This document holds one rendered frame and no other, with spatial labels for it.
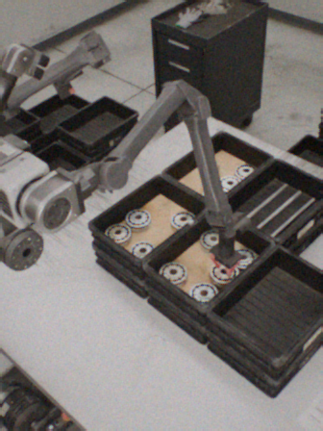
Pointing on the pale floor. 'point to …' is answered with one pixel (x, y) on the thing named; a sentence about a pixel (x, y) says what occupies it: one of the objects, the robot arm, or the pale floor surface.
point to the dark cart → (213, 58)
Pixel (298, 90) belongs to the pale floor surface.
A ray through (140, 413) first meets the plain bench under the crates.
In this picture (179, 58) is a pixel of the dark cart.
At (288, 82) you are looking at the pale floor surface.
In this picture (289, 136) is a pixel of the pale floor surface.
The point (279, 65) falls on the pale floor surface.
